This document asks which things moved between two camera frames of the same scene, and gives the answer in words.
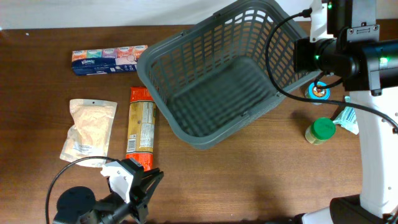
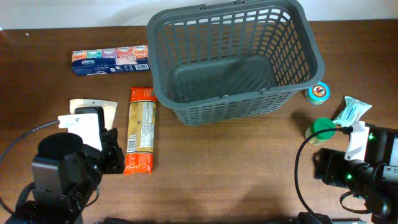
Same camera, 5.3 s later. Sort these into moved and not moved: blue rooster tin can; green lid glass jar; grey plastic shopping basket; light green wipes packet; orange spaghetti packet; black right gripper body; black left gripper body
Moved: black right gripper body; black left gripper body; grey plastic shopping basket
Not moved: orange spaghetti packet; blue rooster tin can; green lid glass jar; light green wipes packet
